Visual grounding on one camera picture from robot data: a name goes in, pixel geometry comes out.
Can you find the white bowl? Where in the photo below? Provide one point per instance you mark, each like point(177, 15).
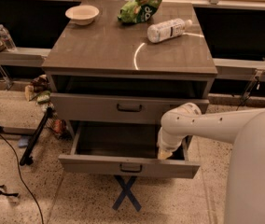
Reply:
point(82, 15)

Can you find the small water bottle on ledge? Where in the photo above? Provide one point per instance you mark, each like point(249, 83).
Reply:
point(7, 39)

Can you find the blue tape cross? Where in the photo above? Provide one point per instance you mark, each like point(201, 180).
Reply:
point(126, 192)

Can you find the blue sponge on floor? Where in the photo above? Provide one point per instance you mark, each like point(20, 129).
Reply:
point(24, 141)

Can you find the grey drawer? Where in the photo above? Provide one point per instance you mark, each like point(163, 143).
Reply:
point(124, 149)
point(120, 109)

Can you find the black tripod leg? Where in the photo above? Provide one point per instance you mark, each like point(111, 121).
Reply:
point(26, 158)

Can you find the grey drawer cabinet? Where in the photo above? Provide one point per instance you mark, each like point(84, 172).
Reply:
point(108, 57)

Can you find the pile of snack packages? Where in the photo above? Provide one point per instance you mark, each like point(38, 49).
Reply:
point(38, 89)

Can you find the grey top drawer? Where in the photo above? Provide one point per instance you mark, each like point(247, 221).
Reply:
point(120, 109)

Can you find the green chip bag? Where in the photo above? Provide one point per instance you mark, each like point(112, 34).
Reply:
point(137, 11)

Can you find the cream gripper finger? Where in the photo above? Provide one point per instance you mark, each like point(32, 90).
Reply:
point(163, 154)

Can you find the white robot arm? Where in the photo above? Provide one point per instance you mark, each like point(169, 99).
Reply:
point(245, 130)

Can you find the clear plastic water bottle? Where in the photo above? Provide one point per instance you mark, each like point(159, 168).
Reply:
point(165, 30)

